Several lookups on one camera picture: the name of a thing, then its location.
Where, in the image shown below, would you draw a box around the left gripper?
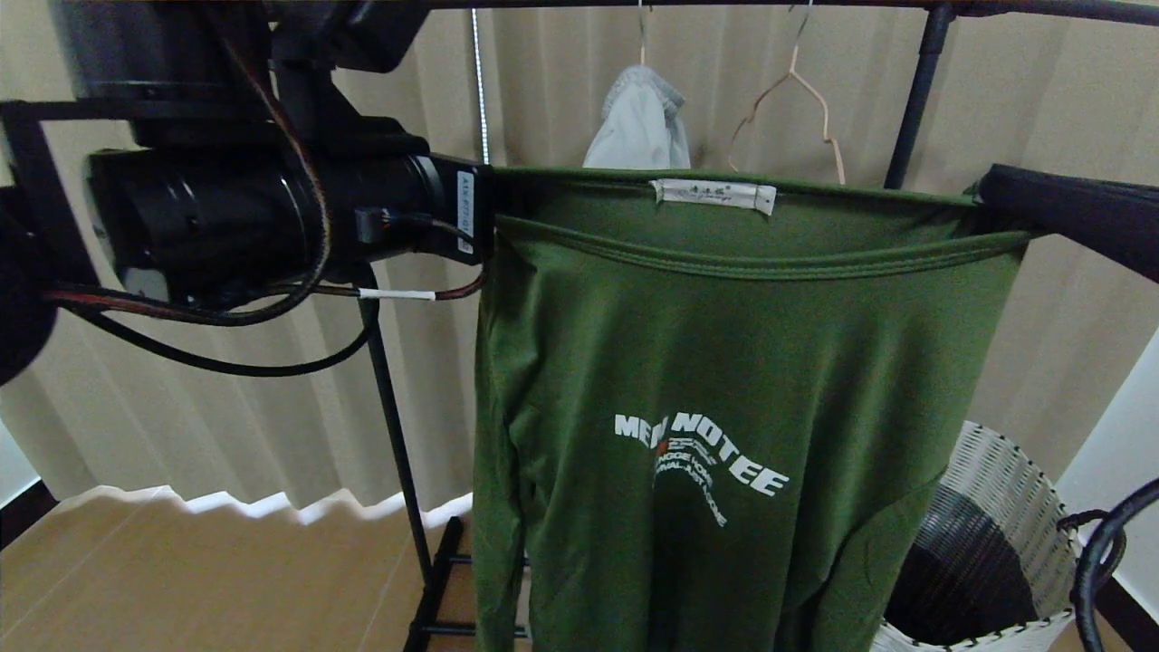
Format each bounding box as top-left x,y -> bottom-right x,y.
86,148 -> 495,305

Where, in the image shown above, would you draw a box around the black clothes rack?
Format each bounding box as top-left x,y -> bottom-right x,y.
353,0 -> 1159,652

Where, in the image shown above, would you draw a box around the pale grey shorts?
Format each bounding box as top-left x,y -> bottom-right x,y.
582,65 -> 692,171

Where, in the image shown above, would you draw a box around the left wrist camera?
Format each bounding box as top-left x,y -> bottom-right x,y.
267,0 -> 431,157

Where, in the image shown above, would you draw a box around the white laundry basket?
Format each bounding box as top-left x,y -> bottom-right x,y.
869,421 -> 1128,652

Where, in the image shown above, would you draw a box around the dark green garment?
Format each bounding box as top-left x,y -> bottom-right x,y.
473,168 -> 1033,652

